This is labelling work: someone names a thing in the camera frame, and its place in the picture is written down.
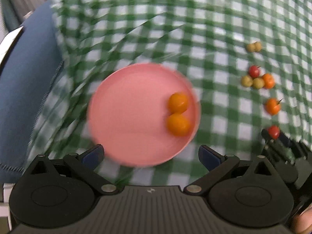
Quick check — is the person's right hand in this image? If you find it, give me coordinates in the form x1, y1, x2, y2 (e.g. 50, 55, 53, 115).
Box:
291, 210, 312, 234

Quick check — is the black smartphone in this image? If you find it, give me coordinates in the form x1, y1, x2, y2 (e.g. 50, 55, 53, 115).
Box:
0, 26, 25, 66

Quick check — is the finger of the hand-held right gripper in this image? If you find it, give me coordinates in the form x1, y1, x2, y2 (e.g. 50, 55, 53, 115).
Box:
260, 129, 299, 184
279, 132, 312, 168

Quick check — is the pink round plate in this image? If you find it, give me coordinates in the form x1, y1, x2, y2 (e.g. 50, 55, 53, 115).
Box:
88, 63, 201, 168

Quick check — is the red tomato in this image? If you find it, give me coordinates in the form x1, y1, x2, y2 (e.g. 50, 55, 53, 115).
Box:
248, 65, 261, 78
268, 126, 280, 139

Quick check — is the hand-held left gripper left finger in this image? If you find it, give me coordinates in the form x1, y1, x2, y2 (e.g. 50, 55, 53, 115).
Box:
23, 144, 120, 196

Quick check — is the blue cushion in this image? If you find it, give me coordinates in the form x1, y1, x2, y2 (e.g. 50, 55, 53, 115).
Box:
0, 0, 65, 183

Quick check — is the green checked tablecloth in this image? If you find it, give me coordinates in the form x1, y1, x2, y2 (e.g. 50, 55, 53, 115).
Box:
27, 0, 312, 188

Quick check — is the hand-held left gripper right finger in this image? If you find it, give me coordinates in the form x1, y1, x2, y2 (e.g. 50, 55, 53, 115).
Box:
183, 145, 281, 196

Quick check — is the orange tangerine with stem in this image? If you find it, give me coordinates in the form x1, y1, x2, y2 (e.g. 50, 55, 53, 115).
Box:
265, 98, 284, 115

